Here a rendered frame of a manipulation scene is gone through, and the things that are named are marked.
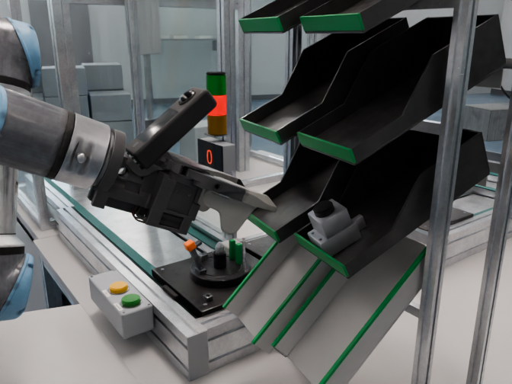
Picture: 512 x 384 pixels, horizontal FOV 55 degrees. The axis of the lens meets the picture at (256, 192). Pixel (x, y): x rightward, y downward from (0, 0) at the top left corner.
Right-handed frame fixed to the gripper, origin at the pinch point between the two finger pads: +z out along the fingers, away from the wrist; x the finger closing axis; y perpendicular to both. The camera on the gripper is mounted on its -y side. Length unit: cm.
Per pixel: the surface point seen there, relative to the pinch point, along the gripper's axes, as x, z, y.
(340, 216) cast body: 1.4, 13.8, -0.8
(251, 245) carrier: -54, 37, 20
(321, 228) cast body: 0.8, 11.9, 1.8
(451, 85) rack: 8.7, 15.7, -22.2
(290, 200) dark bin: -16.9, 17.4, 1.4
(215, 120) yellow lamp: -61, 17, -7
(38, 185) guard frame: -119, -9, 35
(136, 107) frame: -118, 12, -1
